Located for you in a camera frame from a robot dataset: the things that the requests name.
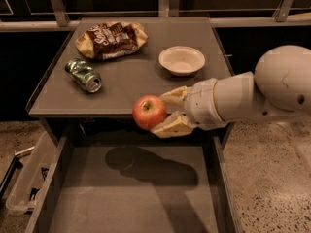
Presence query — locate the grey open top drawer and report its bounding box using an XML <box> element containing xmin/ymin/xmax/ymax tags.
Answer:
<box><xmin>25</xmin><ymin>137</ymin><xmax>243</xmax><ymax>233</ymax></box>

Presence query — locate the white paper bowl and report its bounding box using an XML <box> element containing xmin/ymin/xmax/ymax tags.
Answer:
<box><xmin>158</xmin><ymin>46</ymin><xmax>205</xmax><ymax>77</ymax></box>

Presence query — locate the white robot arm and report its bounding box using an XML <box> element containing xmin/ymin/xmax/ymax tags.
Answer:
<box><xmin>152</xmin><ymin>45</ymin><xmax>311</xmax><ymax>138</ymax></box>

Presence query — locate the red apple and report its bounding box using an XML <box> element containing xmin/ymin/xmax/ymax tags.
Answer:
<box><xmin>132</xmin><ymin>95</ymin><xmax>167</xmax><ymax>131</ymax></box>

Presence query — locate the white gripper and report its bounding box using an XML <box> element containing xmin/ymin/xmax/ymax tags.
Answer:
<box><xmin>151</xmin><ymin>78</ymin><xmax>227</xmax><ymax>138</ymax></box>

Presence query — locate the clear plastic bin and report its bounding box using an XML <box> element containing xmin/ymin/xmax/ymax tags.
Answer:
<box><xmin>5</xmin><ymin>132</ymin><xmax>56</xmax><ymax>214</ymax></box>

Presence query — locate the brown chip bag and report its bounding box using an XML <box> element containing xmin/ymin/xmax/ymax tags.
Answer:
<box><xmin>75</xmin><ymin>22</ymin><xmax>148</xmax><ymax>60</ymax></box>

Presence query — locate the metal railing frame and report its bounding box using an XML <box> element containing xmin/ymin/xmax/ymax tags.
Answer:
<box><xmin>0</xmin><ymin>0</ymin><xmax>311</xmax><ymax>32</ymax></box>

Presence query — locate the crushed green soda can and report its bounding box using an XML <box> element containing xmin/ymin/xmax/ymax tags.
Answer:
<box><xmin>65</xmin><ymin>58</ymin><xmax>102</xmax><ymax>93</ymax></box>

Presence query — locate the grey counter cabinet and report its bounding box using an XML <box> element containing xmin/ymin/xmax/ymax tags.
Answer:
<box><xmin>27</xmin><ymin>17</ymin><xmax>233</xmax><ymax>142</ymax></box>

